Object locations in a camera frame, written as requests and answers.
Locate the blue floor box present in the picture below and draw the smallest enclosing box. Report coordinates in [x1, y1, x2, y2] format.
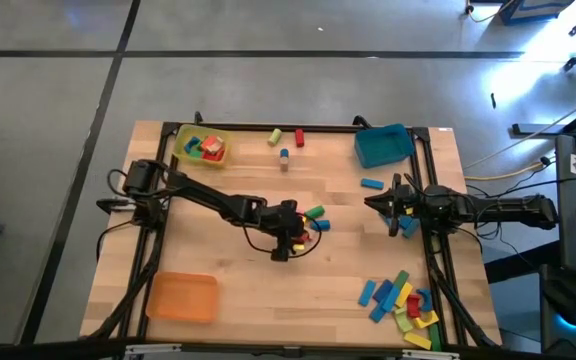
[497, 0, 576, 26]

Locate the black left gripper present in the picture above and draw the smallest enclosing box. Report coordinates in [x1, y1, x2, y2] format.
[258, 198, 313, 248]

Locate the dark blue block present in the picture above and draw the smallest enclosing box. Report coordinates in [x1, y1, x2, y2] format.
[371, 278, 395, 304]

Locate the silver bracket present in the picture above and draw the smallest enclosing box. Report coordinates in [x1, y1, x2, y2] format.
[124, 343, 183, 359]
[401, 348, 462, 360]

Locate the yellow plank block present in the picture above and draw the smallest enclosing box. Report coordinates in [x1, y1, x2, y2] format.
[402, 331, 433, 351]
[395, 282, 414, 309]

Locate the black left camera cable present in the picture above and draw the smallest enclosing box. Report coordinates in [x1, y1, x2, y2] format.
[241, 219, 323, 261]

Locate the orange plastic bin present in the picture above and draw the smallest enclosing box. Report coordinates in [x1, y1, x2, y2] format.
[146, 271, 221, 324]

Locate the yellow arch block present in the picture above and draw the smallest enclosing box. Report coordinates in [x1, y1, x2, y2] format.
[412, 309, 441, 330]

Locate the blue plank block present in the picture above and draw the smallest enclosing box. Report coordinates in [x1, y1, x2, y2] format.
[380, 284, 403, 314]
[368, 302, 389, 324]
[357, 279, 378, 308]

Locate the yellow floor cable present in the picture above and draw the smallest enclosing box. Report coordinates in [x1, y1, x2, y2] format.
[462, 158, 553, 182]

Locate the black stand base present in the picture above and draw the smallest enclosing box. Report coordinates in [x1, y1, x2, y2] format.
[511, 94, 576, 139]

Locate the black table frame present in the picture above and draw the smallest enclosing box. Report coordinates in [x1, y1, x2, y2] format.
[90, 112, 502, 351]

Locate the yellow plastic bin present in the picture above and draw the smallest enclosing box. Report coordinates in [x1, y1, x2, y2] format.
[172, 123, 233, 170]

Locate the blue plastic bin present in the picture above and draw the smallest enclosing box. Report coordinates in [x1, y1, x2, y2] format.
[353, 123, 416, 170]

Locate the black computer mouse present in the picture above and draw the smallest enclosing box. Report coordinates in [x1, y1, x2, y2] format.
[541, 282, 576, 329]

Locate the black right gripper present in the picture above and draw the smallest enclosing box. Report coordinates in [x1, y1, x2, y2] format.
[364, 173, 439, 222]

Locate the thin yellow cord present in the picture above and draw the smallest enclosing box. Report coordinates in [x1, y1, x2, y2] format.
[462, 84, 576, 171]

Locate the black power cable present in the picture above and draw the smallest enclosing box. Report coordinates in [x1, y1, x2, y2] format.
[465, 174, 576, 201]

